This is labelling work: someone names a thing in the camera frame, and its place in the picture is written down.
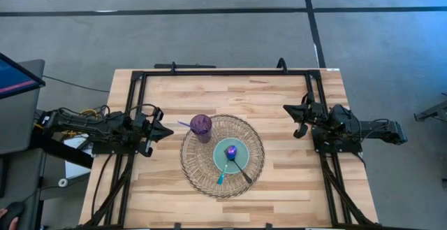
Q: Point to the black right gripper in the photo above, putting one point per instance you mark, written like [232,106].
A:
[317,116]

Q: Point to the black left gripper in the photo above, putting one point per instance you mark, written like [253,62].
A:
[145,130]

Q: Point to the purple slim utensil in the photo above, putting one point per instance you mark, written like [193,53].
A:
[183,123]

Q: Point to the purple spoon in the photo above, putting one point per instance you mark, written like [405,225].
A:
[244,174]

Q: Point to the teal iridescent spoon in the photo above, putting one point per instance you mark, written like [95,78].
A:
[222,177]

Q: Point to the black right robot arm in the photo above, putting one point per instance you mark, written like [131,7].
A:
[377,128]

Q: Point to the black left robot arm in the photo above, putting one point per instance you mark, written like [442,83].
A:
[87,127]

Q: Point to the purple faceted plastic cup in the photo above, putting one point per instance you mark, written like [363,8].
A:
[202,135]

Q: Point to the round woven straw placemat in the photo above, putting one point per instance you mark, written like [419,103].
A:
[199,167]

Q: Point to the white label sticker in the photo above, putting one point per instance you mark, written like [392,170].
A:
[332,69]

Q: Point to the pale green ceramic bowl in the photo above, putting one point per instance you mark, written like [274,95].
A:
[241,160]

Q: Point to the black flat bar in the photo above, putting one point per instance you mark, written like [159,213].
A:
[195,65]

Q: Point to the white paper sheet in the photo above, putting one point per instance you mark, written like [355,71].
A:
[75,167]

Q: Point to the black metal beam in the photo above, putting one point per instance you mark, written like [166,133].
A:
[63,151]

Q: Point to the white tape roll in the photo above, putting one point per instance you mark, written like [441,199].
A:
[63,182]

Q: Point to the grey metal stand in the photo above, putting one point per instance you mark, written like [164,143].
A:
[433,111]

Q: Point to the grey side desk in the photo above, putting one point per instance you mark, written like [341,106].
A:
[21,125]

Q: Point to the black computer monitor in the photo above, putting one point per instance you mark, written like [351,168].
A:
[14,78]

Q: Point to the black computer mouse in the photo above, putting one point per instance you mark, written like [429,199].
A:
[14,210]

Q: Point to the person's hand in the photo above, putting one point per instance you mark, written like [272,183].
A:
[14,224]

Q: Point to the black aluminium table frame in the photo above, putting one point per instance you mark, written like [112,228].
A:
[227,72]

